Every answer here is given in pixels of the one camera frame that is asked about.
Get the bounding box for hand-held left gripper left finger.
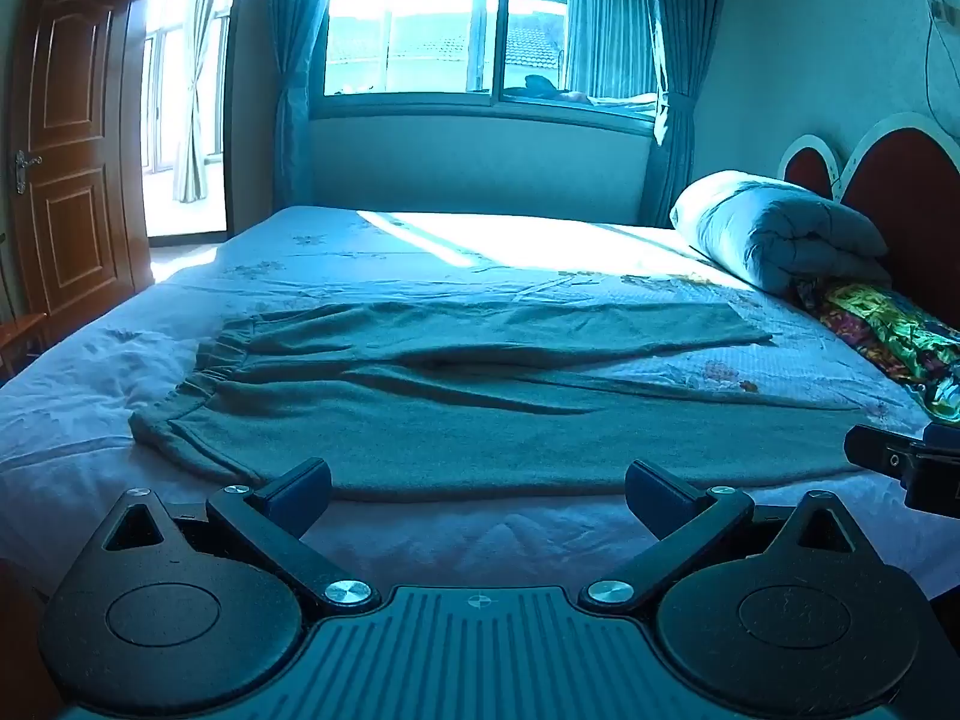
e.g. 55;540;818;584
101;457;380;616

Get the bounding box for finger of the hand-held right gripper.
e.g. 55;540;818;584
844;424;920;482

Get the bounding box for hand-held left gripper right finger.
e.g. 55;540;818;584
579;460;863;612

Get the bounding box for grey pants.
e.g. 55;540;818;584
129;301;893;503

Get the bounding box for colourful patterned pillow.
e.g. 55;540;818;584
795;279;960;425

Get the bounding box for bed with floral sheet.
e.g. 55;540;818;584
0;204;960;601

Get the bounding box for folded white quilt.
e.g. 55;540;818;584
670;170;893;297

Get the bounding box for red and white headboard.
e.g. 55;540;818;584
778;112;960;331

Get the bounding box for white balcony curtain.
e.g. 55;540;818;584
172;0;226;203

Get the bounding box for brown wooden door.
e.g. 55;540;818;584
7;0;155;316

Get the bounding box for blue curtain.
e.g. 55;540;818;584
266;0;335;211
641;0;732;230

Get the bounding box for sheer curtain behind window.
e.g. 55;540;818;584
566;0;661;95

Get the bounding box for sliding glass window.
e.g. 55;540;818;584
311;0;665;136

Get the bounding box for thin wall cable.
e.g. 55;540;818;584
924;0;960;132

